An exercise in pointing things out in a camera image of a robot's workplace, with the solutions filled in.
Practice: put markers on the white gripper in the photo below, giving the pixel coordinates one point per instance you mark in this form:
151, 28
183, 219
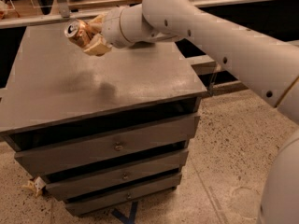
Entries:
112, 27

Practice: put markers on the orange soda can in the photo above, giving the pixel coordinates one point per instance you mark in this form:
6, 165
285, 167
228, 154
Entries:
79, 32

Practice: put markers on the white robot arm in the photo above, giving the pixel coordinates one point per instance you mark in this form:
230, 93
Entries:
265, 65

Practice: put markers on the grey drawer cabinet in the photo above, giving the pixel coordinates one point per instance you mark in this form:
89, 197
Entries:
56, 94

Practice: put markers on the top grey drawer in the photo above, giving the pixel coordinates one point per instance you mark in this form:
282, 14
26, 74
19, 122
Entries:
61, 157

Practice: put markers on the grey drawer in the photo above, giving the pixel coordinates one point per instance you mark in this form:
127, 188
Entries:
61, 157
80, 185
110, 198

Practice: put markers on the middle grey drawer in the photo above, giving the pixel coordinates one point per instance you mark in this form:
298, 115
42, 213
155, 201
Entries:
80, 185

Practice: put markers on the crumpled paper scrap on floor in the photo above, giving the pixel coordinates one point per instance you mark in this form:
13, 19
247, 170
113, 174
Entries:
36, 185

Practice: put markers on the bottom grey drawer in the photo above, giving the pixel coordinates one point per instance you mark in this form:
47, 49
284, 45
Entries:
110, 198

